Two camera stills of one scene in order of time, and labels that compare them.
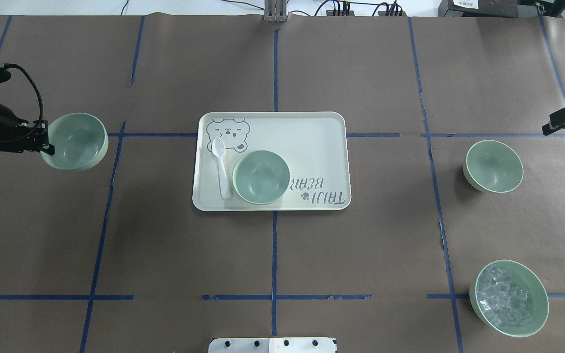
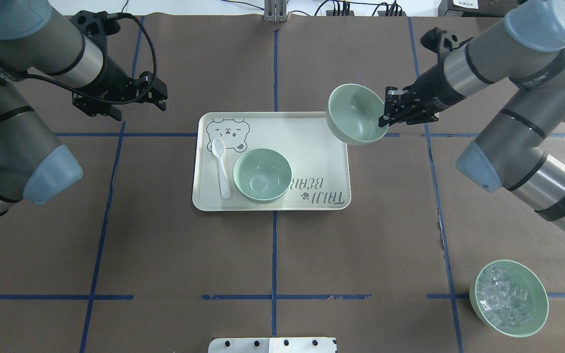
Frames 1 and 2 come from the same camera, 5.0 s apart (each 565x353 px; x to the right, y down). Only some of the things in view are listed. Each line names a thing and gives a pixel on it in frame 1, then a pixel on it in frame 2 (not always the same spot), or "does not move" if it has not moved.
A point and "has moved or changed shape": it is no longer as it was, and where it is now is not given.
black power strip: (380, 13) does not move
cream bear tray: (316, 145) does not move
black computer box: (480, 8) does not move
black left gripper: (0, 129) -> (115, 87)
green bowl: (80, 140) -> (262, 175)
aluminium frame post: (275, 11) does not move
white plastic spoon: (218, 147) does not move
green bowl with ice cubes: (508, 297) does not move
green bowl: (492, 166) has moved or changed shape
